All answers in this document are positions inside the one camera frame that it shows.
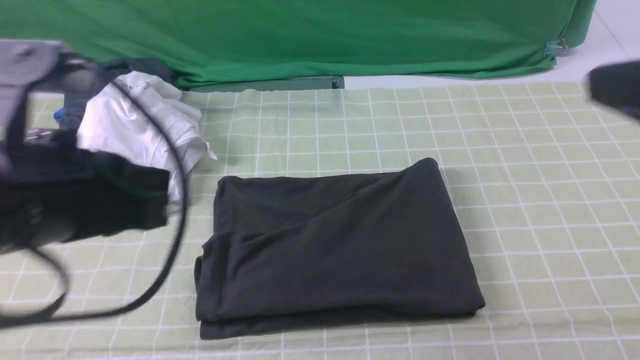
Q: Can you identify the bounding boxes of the blue crumpled garment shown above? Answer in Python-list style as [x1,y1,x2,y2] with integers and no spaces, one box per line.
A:
[53,108,67,126]

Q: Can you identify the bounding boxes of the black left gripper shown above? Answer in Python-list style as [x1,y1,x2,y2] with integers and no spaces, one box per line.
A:
[0,142,170,251]

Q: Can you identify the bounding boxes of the blue binder clip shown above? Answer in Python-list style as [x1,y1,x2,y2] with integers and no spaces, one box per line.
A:
[542,38,570,59]

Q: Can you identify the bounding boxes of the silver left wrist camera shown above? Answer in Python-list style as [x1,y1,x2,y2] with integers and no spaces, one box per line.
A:
[0,39,98,164]

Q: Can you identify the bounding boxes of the green metal base bar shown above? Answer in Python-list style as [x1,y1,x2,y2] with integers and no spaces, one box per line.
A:
[189,75,345,93]

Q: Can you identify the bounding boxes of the green backdrop cloth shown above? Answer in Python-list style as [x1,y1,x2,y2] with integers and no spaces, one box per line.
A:
[0,0,595,89]

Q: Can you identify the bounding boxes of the white crumpled shirt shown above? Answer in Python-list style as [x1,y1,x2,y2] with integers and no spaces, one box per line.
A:
[77,71,217,206]

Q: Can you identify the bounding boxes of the light green checkered tablecloth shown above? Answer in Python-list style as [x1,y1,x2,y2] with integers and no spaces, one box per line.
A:
[1,82,640,360]

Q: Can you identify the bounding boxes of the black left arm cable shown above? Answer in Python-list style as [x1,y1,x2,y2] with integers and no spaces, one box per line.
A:
[0,80,188,328]

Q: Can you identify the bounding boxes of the dark gray long-sleeved shirt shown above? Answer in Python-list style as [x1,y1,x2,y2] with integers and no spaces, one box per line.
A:
[194,158,486,340]

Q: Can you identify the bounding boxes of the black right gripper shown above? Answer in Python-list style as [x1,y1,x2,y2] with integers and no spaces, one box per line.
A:
[586,61,640,121]

